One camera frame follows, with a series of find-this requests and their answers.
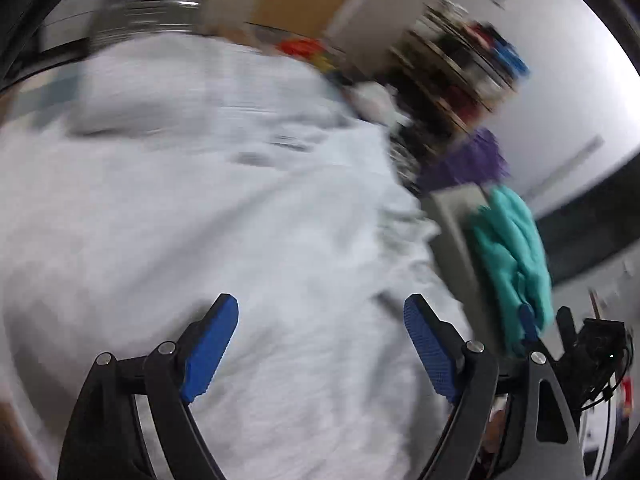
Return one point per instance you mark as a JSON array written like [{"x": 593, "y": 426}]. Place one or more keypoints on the light grey hoodie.
[{"x": 225, "y": 185}]

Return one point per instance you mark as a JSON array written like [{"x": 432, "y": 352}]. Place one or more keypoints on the grey suitcase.
[{"x": 145, "y": 20}]

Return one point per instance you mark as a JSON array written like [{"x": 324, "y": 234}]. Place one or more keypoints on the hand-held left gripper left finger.
[{"x": 210, "y": 345}]

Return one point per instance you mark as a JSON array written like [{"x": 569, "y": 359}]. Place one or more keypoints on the cluttered storage shelf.
[{"x": 460, "y": 55}]

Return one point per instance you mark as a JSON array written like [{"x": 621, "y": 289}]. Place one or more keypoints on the red yellow toys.
[{"x": 297, "y": 47}]

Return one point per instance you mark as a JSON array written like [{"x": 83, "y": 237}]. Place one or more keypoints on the checked bed sheet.
[{"x": 35, "y": 92}]

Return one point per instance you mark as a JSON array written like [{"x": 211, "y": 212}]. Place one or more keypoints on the purple cloth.
[{"x": 465, "y": 160}]

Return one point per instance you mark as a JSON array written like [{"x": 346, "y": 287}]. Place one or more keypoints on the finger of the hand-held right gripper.
[
  {"x": 527, "y": 319},
  {"x": 566, "y": 325}
]

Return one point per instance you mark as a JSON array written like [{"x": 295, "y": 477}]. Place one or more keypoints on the dark long panel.
[{"x": 590, "y": 230}]

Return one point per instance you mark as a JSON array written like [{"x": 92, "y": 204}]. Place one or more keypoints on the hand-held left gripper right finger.
[{"x": 431, "y": 352}]

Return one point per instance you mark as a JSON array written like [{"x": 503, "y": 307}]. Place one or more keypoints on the teal garment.
[{"x": 515, "y": 255}]

